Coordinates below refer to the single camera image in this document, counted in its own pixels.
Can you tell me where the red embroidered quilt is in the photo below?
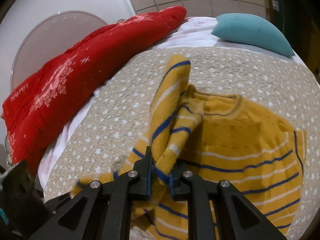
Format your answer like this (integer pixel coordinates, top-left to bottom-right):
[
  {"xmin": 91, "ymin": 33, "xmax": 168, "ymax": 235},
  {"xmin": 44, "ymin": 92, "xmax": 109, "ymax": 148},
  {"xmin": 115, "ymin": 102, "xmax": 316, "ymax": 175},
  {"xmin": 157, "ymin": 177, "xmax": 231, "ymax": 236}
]
[{"xmin": 2, "ymin": 6, "xmax": 187, "ymax": 173}]

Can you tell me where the beige heart-patterned bedspread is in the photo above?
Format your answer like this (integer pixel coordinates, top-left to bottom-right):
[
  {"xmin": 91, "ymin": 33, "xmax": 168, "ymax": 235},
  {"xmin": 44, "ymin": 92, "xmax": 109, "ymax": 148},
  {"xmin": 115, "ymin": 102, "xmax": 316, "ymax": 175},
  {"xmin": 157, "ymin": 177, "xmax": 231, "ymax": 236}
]
[{"xmin": 44, "ymin": 48, "xmax": 319, "ymax": 239}]

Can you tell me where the yellow striped knit sweater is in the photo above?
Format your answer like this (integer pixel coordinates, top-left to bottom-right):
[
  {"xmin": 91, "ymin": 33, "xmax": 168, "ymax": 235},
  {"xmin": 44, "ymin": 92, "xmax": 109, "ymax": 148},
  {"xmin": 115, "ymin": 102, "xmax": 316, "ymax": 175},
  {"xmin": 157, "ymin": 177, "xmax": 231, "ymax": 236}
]
[{"xmin": 70, "ymin": 54, "xmax": 308, "ymax": 240}]

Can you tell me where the teal pillow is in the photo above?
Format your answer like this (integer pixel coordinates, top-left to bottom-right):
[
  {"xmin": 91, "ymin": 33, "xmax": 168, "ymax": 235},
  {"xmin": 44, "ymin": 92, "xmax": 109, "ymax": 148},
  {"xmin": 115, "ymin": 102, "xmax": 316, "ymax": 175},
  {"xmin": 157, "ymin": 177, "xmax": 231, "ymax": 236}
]
[{"xmin": 212, "ymin": 13, "xmax": 295, "ymax": 56}]

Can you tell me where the round pink headboard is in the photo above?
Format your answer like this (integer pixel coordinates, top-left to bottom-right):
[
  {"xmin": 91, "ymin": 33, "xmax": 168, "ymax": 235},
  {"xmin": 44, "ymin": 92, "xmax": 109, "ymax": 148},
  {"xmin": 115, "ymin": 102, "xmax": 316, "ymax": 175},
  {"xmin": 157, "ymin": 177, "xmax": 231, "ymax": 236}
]
[{"xmin": 10, "ymin": 10, "xmax": 107, "ymax": 90}]

